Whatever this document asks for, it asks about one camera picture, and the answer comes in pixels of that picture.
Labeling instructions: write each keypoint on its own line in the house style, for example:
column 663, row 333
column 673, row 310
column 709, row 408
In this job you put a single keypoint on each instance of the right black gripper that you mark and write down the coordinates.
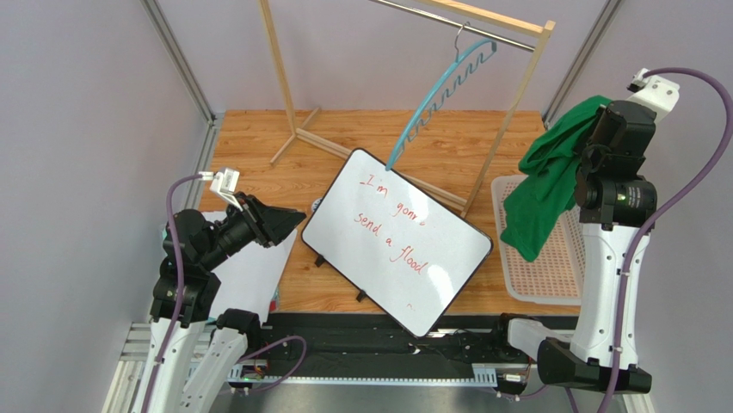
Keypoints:
column 603, row 128

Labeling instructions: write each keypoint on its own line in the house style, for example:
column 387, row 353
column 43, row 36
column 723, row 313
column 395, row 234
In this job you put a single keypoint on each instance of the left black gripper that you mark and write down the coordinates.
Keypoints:
column 270, row 224

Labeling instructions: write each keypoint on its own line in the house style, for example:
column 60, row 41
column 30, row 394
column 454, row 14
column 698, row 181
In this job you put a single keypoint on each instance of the green t shirt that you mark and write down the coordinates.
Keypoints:
column 550, row 165

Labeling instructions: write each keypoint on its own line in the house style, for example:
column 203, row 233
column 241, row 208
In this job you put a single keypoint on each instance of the light blue clothes hanger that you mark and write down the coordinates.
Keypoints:
column 466, row 62

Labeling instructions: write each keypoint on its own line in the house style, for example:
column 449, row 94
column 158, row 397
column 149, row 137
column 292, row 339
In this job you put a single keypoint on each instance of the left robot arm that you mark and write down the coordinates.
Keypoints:
column 169, row 384

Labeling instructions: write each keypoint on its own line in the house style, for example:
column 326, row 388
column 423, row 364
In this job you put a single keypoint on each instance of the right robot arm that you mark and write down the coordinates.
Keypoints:
column 614, row 202

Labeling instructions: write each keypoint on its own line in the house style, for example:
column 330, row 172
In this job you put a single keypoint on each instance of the stack of white papers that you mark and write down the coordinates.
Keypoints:
column 246, row 275

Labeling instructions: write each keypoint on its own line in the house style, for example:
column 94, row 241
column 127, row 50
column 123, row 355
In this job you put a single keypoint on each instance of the whiteboard with red writing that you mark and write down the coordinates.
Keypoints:
column 406, row 252

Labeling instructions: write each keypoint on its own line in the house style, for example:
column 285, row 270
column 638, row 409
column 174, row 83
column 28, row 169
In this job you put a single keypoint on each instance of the white plastic basket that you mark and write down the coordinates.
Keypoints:
column 556, row 276

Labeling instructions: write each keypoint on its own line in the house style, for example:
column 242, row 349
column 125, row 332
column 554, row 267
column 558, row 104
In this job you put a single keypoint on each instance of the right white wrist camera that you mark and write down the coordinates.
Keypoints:
column 654, row 92

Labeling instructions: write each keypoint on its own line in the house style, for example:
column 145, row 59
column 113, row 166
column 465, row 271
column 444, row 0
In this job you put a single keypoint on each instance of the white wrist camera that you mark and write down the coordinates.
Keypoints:
column 223, row 184
column 654, row 92

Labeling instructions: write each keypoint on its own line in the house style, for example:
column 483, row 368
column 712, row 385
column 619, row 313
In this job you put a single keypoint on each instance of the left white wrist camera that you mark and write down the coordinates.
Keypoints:
column 223, row 184

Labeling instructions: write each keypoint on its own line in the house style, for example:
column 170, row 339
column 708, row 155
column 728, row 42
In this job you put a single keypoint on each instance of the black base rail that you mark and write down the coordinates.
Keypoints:
column 374, row 346

